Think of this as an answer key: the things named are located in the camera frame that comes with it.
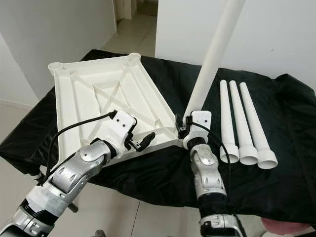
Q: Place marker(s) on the white plastic table top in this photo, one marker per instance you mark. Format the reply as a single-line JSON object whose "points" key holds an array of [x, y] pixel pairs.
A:
{"points": [[98, 94]]}

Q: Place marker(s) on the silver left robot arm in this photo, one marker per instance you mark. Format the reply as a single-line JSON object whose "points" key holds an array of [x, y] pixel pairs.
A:
{"points": [[74, 175]]}

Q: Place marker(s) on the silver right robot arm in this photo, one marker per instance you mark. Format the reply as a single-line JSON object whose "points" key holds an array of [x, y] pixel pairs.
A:
{"points": [[207, 177]]}

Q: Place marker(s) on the black metal table leg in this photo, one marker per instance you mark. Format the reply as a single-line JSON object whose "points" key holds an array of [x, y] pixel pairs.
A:
{"points": [[74, 207]]}

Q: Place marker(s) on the grey robot foot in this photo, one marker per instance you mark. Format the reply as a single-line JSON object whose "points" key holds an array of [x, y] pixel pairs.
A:
{"points": [[100, 233]]}

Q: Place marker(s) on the pink round seat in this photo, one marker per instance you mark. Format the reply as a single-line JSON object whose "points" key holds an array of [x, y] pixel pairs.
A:
{"points": [[286, 226]]}

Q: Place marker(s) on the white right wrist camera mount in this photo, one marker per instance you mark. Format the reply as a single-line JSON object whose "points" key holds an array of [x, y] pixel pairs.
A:
{"points": [[200, 121]]}

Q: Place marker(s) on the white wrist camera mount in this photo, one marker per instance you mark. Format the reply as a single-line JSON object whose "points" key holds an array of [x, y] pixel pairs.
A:
{"points": [[200, 121], [121, 126]]}

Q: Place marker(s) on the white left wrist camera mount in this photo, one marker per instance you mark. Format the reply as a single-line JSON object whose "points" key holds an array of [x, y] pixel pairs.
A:
{"points": [[121, 126]]}

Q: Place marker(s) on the pale door frame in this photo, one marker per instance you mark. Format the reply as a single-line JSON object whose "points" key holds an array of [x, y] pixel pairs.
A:
{"points": [[118, 7]]}

